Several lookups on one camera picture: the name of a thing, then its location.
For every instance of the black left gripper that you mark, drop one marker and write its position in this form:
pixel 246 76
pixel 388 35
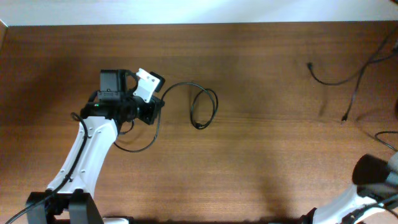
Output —
pixel 149 112

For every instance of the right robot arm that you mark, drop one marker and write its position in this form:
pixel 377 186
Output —
pixel 373 190

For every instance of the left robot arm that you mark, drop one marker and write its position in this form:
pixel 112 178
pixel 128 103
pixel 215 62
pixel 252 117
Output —
pixel 123 96

